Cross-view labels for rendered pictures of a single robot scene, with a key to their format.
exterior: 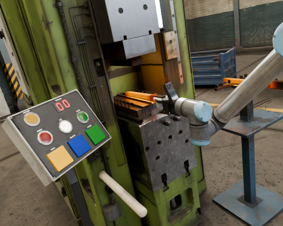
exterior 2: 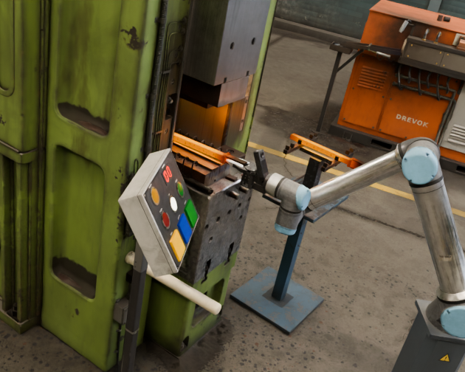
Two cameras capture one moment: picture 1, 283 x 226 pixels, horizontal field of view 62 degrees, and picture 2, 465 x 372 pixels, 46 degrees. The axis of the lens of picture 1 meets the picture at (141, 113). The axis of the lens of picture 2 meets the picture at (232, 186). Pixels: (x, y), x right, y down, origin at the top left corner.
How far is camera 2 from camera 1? 124 cm
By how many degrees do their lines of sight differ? 31
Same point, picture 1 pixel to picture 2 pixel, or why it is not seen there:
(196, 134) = (288, 221)
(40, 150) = (165, 236)
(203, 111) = (305, 199)
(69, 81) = (138, 124)
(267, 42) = (285, 12)
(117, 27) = (223, 67)
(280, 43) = (408, 167)
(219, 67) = not seen: hidden behind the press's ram
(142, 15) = (247, 51)
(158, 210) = (188, 308)
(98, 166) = (128, 244)
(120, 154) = not seen: hidden behind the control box
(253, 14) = not seen: outside the picture
